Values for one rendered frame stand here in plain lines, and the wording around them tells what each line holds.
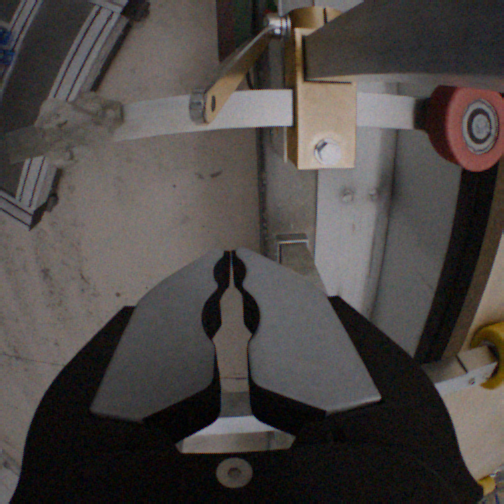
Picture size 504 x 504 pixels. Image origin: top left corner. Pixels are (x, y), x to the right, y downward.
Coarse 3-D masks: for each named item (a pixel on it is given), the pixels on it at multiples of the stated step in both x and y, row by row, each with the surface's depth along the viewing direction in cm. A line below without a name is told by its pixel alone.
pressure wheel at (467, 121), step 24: (432, 96) 22; (456, 96) 19; (480, 96) 19; (432, 120) 22; (456, 120) 20; (480, 120) 20; (432, 144) 24; (456, 144) 21; (480, 144) 21; (480, 168) 22
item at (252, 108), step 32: (256, 96) 23; (288, 96) 23; (384, 96) 23; (416, 96) 25; (32, 128) 22; (128, 128) 24; (160, 128) 24; (192, 128) 24; (224, 128) 24; (416, 128) 25
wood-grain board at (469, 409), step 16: (496, 192) 26; (496, 208) 27; (496, 224) 27; (496, 240) 27; (480, 256) 30; (496, 256) 27; (480, 272) 30; (496, 272) 28; (480, 288) 30; (496, 288) 29; (464, 304) 33; (480, 304) 30; (496, 304) 30; (464, 320) 33; (480, 320) 31; (496, 320) 32; (464, 336) 33; (448, 352) 36; (448, 400) 39; (464, 400) 40; (480, 400) 42; (496, 400) 43; (464, 416) 44; (480, 416) 45; (496, 416) 48; (464, 432) 48; (480, 432) 50; (496, 432) 53; (464, 448) 53; (480, 448) 57; (496, 448) 62; (480, 464) 67; (496, 464) 75
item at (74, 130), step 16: (80, 96) 21; (96, 96) 22; (48, 112) 22; (64, 112) 21; (80, 112) 22; (96, 112) 22; (112, 112) 22; (48, 128) 21; (64, 128) 22; (80, 128) 22; (96, 128) 22; (112, 128) 23; (64, 144) 23; (80, 144) 23; (96, 144) 23; (48, 160) 24; (64, 160) 23; (80, 160) 24
